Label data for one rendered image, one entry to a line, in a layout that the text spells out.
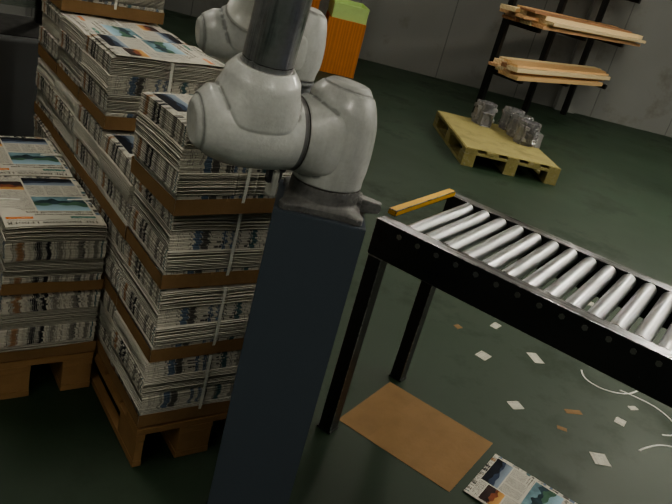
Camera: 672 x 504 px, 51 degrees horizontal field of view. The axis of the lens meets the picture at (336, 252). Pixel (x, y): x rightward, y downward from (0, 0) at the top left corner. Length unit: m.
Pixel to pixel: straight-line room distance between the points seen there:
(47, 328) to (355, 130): 1.28
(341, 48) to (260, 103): 7.50
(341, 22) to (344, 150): 7.35
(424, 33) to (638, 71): 3.17
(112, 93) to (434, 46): 8.65
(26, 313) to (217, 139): 1.14
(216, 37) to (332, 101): 0.28
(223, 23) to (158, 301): 0.77
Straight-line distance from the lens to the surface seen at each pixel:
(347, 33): 8.80
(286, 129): 1.38
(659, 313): 2.22
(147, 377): 2.07
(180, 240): 1.85
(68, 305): 2.34
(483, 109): 7.39
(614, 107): 11.48
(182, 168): 1.72
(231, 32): 1.53
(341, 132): 1.44
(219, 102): 1.35
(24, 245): 2.20
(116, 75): 2.27
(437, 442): 2.67
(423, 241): 2.10
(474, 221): 2.42
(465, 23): 10.69
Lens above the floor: 1.54
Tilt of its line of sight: 24 degrees down
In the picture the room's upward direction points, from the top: 15 degrees clockwise
